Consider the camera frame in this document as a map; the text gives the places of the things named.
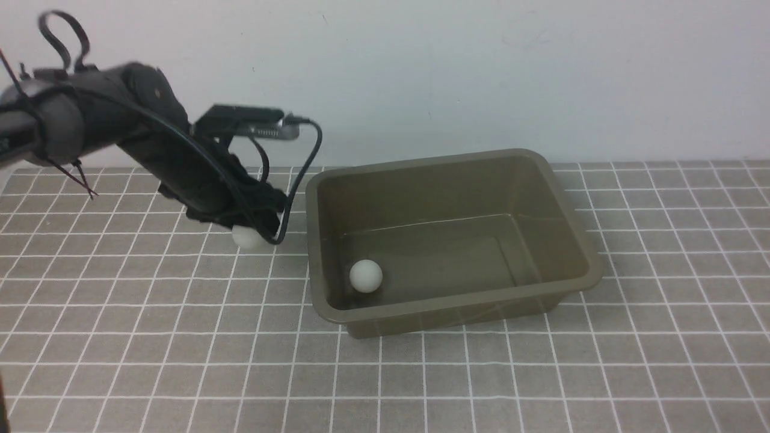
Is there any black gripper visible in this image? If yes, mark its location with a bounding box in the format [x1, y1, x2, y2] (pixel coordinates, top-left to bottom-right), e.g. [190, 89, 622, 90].
[120, 127, 288, 241]

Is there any white ping-pong ball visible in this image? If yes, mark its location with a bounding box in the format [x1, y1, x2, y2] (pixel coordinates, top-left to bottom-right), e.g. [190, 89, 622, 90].
[349, 259, 383, 293]
[231, 225, 271, 252]

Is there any olive green plastic bin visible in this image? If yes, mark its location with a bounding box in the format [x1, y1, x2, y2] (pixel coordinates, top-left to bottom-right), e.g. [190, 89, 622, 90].
[306, 149, 605, 339]

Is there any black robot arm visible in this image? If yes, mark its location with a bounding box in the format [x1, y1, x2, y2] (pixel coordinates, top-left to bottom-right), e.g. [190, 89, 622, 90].
[2, 63, 291, 244]

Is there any grey grid-pattern table mat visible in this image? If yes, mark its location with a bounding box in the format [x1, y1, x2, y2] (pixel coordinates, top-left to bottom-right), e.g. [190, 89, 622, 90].
[1, 160, 769, 432]

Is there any black camera cable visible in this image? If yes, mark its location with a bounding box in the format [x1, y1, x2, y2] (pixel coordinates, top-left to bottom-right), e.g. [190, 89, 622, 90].
[248, 117, 323, 245]

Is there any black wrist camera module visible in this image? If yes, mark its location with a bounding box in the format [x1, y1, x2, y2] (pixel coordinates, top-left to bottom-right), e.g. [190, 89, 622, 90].
[194, 104, 300, 141]

